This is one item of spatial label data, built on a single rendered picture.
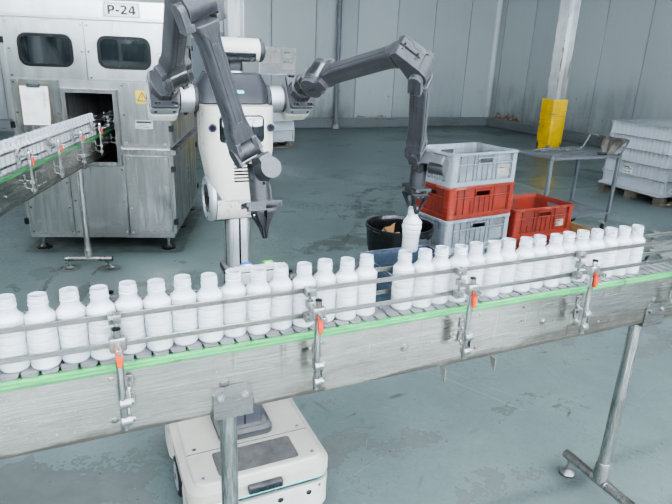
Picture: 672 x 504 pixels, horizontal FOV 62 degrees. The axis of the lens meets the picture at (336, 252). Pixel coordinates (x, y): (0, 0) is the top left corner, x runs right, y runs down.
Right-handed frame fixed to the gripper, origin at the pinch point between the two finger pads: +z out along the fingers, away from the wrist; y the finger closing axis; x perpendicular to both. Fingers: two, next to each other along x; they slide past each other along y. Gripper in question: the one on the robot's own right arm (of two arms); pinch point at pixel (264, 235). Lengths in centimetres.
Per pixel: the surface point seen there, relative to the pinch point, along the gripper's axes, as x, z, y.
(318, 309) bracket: -25.7, 19.5, 3.6
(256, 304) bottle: -17.8, 17.0, -9.1
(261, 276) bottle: -19.3, 10.4, -7.5
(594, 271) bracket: -25, 21, 93
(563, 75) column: 626, -266, 783
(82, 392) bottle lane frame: -15, 31, -49
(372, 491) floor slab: 57, 105, 50
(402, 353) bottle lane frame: -13, 36, 32
